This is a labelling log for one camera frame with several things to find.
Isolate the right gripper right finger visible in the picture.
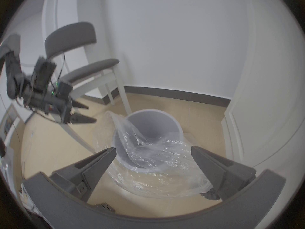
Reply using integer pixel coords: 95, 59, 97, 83
191, 146, 257, 202

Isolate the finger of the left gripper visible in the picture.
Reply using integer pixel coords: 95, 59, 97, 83
71, 99, 90, 110
70, 113, 97, 125

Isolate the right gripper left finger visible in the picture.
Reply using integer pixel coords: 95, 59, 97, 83
51, 147, 117, 203

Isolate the black plastic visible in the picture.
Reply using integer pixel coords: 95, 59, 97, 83
200, 187, 221, 201

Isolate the clear plastic bag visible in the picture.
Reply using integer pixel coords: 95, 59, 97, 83
93, 111, 212, 198

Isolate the grey trash bin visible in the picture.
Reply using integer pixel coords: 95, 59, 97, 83
112, 109, 184, 173

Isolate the dark grey white-legged chair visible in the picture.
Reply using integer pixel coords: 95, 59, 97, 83
45, 22, 132, 153

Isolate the white wardrobe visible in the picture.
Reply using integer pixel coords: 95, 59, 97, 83
220, 0, 305, 173

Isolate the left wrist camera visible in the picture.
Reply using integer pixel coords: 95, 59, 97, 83
55, 80, 73, 98

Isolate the black cable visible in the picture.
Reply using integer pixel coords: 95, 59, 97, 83
56, 53, 66, 86

